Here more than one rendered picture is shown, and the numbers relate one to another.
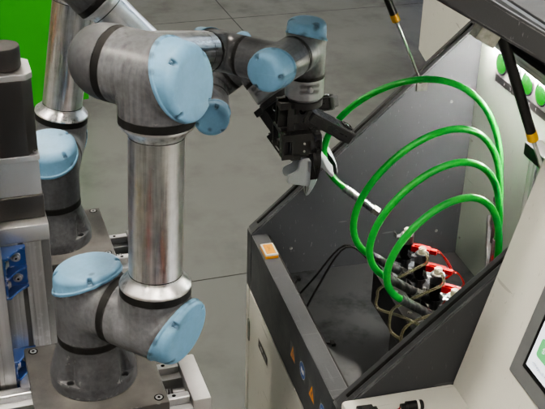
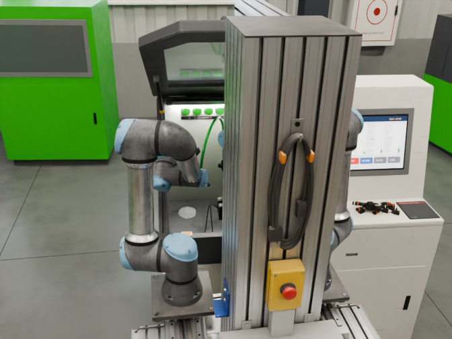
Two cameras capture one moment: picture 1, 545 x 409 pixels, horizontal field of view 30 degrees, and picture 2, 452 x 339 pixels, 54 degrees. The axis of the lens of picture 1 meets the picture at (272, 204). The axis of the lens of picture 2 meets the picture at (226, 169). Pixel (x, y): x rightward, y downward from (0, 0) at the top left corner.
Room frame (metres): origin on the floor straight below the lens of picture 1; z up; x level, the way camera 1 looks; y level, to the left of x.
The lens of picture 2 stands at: (1.55, 1.68, 2.20)
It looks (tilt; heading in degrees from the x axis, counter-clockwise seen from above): 27 degrees down; 279
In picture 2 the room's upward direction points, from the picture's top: 1 degrees clockwise
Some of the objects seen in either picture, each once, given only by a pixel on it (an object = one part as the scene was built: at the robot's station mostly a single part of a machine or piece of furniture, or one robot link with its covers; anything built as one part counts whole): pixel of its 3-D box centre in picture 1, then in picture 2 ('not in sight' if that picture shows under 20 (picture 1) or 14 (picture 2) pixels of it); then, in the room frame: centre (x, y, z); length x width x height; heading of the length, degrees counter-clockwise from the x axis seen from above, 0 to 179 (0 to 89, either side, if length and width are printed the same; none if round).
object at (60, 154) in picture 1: (50, 167); (178, 255); (1.91, 0.47, 1.20); 0.13 x 0.12 x 0.14; 4
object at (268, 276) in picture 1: (295, 336); (232, 246); (1.79, -0.06, 0.87); 0.62 x 0.04 x 0.16; 16
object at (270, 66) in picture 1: (271, 62); not in sight; (1.73, 0.01, 1.52); 0.11 x 0.11 x 0.08; 61
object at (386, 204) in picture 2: not in sight; (375, 206); (1.11, -0.35, 1.01); 0.23 x 0.11 x 0.06; 16
